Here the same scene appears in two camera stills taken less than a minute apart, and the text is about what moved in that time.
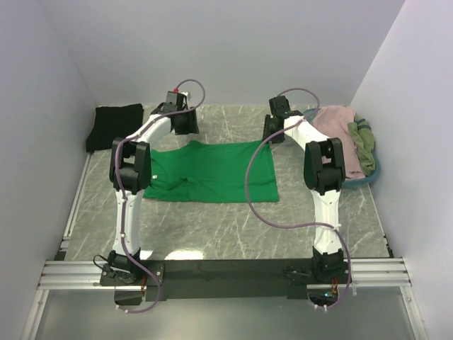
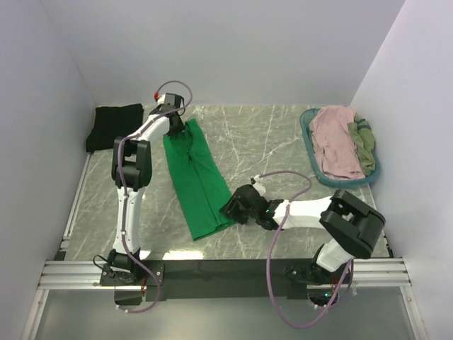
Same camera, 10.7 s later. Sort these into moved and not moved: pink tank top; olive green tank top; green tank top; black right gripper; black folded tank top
Moved: green tank top; black right gripper
Not moved: olive green tank top; pink tank top; black folded tank top
